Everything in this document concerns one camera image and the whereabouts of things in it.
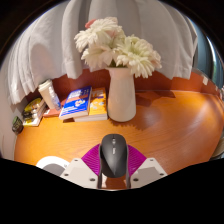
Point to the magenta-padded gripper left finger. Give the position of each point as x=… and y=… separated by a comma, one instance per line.
x=80, y=171

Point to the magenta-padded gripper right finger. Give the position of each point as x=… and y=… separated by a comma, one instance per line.
x=146, y=170

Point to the black computer mouse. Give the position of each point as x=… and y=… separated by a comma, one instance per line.
x=114, y=155

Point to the round white grey mouse pad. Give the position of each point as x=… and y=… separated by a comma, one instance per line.
x=51, y=162

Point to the flat red book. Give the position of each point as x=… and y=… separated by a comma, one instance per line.
x=51, y=112

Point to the blue book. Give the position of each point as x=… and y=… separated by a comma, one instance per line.
x=76, y=103

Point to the orange yellow book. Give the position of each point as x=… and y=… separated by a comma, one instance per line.
x=99, y=105

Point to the white ceramic vase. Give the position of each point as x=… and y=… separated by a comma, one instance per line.
x=121, y=100

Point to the clear sanitizer bottle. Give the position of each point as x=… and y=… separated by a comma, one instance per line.
x=55, y=100

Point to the stack of yellow black books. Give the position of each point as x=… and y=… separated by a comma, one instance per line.
x=33, y=111

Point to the dark green mug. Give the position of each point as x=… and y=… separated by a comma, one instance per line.
x=17, y=126

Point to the white tissue container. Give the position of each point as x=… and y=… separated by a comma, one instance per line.
x=45, y=93

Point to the white flower bouquet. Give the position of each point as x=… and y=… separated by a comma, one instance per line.
x=130, y=53

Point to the white curtain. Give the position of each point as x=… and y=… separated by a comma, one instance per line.
x=50, y=43

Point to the dark glass window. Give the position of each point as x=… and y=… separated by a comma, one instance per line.
x=208, y=50

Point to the white wall socket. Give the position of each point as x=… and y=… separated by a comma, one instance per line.
x=205, y=80

